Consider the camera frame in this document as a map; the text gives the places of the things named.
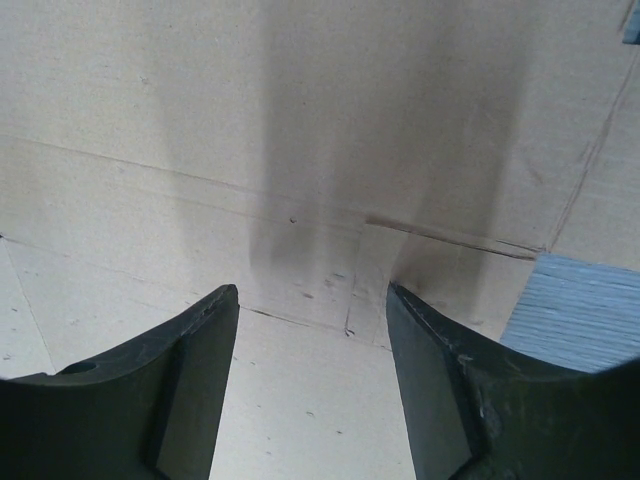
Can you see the brown cardboard box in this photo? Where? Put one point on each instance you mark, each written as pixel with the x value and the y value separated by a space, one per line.
pixel 309 152

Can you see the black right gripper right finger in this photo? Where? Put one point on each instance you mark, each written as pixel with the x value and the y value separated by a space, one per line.
pixel 475 409

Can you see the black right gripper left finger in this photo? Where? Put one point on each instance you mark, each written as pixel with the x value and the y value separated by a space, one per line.
pixel 148 408

